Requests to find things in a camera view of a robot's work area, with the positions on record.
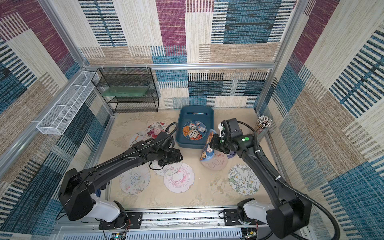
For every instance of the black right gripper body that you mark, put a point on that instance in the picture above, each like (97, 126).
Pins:
(218, 144)

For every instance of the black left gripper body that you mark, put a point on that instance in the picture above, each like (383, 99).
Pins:
(167, 157)

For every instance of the white pink bunny coaster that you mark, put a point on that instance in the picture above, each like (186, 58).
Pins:
(167, 170)

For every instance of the blue cartoon animals coaster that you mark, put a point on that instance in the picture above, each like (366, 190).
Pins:
(194, 130)

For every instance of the pink kitty ring coaster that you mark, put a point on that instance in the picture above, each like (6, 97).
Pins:
(181, 181)

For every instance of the white butterfly coaster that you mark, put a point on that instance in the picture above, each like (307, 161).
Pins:
(135, 180)

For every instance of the blue red cartoon coaster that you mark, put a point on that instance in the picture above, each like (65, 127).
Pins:
(207, 147)

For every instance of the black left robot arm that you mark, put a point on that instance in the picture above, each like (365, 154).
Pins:
(77, 193)

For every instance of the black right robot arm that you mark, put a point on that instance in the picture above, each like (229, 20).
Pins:
(291, 209)

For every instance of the teal plastic storage box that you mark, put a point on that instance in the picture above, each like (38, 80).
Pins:
(194, 113)

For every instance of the purple space bunny coaster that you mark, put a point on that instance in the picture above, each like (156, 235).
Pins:
(231, 155)

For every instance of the pink bear bow coaster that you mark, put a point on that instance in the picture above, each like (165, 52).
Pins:
(214, 161)

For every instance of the red rose floral coaster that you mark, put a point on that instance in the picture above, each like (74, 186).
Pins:
(153, 130)

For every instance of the white cat coaster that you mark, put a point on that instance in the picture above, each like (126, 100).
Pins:
(138, 137)

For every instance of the clear cup of pencils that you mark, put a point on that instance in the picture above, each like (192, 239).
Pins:
(262, 126)

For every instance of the white green floral coaster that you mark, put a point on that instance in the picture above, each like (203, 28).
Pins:
(243, 180)

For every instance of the green board on shelf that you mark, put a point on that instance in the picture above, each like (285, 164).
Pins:
(124, 92)

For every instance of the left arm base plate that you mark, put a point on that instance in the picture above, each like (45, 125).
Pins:
(127, 221)

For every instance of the black wire mesh shelf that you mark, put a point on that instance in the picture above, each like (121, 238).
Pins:
(106, 78)

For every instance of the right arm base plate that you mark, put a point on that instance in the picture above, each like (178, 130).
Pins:
(231, 217)

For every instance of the white wire mesh basket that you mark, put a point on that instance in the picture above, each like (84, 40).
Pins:
(62, 113)

